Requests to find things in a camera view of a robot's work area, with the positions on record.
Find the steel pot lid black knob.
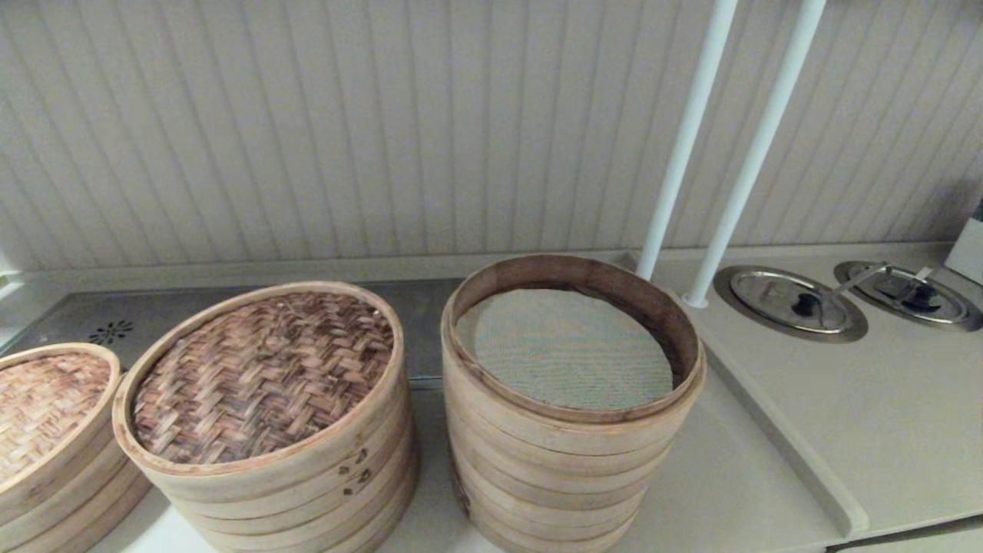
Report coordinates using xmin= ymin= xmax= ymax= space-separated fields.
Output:
xmin=849 ymin=265 xmax=970 ymax=325
xmin=730 ymin=271 xmax=856 ymax=335

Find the grey mesh steamer liner cloth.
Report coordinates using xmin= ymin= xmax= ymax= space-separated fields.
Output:
xmin=455 ymin=288 xmax=675 ymax=412

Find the steel round lid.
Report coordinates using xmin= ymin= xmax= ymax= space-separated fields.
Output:
xmin=835 ymin=260 xmax=983 ymax=333
xmin=714 ymin=265 xmax=870 ymax=343

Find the white container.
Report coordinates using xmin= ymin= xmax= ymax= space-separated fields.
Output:
xmin=946 ymin=201 xmax=983 ymax=286

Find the woven bamboo steamer lid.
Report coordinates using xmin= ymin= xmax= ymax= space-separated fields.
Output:
xmin=111 ymin=280 xmax=408 ymax=504
xmin=0 ymin=343 xmax=124 ymax=531

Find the white metal pole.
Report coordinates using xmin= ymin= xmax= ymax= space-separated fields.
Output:
xmin=683 ymin=0 xmax=829 ymax=309
xmin=636 ymin=0 xmax=740 ymax=282

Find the far steel round lid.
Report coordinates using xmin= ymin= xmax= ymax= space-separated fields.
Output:
xmin=835 ymin=260 xmax=983 ymax=333

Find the near steel round lid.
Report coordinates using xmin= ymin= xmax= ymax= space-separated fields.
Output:
xmin=714 ymin=265 xmax=870 ymax=343

